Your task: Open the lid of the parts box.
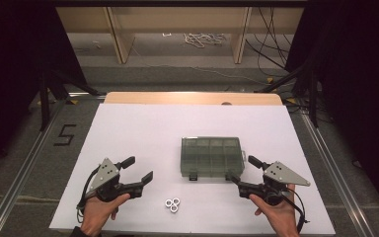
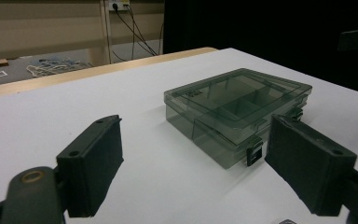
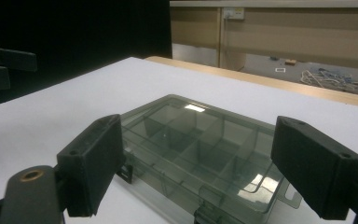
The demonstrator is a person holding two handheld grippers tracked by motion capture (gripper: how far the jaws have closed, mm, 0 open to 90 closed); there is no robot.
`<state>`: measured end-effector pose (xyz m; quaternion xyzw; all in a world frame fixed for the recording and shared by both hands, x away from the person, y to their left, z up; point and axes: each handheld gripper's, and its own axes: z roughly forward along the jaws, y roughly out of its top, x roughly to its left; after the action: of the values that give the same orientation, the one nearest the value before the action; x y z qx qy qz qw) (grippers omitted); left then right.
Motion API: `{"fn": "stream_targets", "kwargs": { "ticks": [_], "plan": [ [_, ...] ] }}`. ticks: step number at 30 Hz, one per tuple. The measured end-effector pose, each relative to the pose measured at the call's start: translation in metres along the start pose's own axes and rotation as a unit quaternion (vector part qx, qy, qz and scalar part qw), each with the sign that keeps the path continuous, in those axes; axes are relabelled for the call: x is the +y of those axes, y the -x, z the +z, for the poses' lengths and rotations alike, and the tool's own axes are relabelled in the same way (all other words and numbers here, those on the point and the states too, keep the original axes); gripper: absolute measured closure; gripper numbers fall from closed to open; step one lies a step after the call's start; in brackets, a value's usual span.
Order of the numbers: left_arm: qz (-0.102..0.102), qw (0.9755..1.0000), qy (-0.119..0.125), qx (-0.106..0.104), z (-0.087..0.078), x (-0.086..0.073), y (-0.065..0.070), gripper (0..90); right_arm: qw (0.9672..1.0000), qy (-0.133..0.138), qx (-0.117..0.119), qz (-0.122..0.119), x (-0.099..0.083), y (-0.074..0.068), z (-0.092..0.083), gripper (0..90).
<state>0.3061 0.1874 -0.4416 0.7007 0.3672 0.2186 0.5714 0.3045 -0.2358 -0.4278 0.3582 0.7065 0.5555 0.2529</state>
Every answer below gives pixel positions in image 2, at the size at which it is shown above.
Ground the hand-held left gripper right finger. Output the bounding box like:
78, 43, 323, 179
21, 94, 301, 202
264, 114, 358, 217

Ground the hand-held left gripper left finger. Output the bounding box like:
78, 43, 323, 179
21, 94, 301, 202
56, 114, 125, 218

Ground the grey transparent compartment box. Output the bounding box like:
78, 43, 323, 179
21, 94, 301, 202
163, 67, 313, 171

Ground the beige wooden shelf leg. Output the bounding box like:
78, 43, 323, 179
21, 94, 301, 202
88, 0, 113, 66

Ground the dark stand bar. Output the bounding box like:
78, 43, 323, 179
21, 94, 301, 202
337, 27, 358, 52

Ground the black curtain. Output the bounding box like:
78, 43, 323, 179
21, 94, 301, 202
162, 0, 358, 98

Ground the pile of white rope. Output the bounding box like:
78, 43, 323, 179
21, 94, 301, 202
25, 58, 90, 78

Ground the black wall cable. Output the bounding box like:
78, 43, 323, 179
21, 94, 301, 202
124, 4, 158, 56
113, 3, 158, 57

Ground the white wall socket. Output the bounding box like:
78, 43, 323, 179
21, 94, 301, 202
108, 0, 131, 12

